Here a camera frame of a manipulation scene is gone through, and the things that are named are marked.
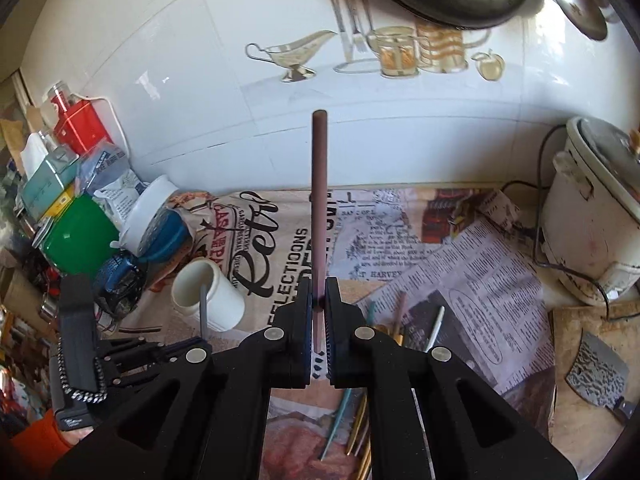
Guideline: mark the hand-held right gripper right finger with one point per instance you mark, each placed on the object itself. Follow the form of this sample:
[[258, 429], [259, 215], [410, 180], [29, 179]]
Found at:
[[330, 332]]

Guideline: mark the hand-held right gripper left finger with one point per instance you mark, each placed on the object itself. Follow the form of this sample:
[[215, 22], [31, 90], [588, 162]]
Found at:
[[303, 332]]

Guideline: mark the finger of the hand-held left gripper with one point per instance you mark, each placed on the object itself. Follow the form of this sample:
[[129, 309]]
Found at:
[[135, 372], [150, 347]]

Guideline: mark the grey utensil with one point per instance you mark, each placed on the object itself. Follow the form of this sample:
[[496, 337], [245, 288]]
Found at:
[[203, 310]]

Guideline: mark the white cup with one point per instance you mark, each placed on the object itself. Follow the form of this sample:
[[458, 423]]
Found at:
[[220, 300]]

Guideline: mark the mauve chopstick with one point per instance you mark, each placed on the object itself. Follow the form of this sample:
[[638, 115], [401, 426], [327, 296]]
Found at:
[[318, 185]]

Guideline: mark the person's left forearm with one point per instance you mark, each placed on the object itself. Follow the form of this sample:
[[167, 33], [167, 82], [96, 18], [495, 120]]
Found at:
[[40, 437]]

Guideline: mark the teal utensil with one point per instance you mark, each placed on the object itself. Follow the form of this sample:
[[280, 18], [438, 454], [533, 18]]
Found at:
[[340, 420], [371, 312]]

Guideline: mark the blue mesh object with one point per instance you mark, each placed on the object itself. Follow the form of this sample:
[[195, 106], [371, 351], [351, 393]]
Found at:
[[117, 272]]

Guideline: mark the gold utensil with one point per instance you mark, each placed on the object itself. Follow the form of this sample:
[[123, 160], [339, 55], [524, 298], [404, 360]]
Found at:
[[356, 425], [366, 462]]

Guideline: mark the newspaper print tablecloth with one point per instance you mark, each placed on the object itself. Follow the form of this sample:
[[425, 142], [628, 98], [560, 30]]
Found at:
[[380, 240]]

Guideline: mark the green container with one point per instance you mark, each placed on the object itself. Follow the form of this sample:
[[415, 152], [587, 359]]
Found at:
[[80, 235]]

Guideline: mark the white spoon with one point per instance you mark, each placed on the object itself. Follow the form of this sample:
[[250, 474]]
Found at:
[[436, 327]]

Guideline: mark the white and blue tub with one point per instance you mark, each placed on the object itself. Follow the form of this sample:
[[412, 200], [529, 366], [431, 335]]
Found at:
[[150, 205]]

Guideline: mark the blue and white plastic bag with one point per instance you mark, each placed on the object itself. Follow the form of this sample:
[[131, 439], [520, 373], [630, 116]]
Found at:
[[112, 185]]

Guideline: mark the teal box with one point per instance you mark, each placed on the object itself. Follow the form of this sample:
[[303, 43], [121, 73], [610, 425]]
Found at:
[[45, 180]]

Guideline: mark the red box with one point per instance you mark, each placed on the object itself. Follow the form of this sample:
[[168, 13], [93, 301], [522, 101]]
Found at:
[[80, 122]]

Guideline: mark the wooden cutting board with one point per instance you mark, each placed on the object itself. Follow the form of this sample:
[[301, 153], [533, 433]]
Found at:
[[575, 330]]

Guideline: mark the white rice cooker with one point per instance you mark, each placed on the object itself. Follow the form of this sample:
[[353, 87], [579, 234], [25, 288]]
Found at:
[[585, 210]]

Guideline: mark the metal ladle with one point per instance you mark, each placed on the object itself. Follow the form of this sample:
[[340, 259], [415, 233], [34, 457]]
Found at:
[[585, 10]]

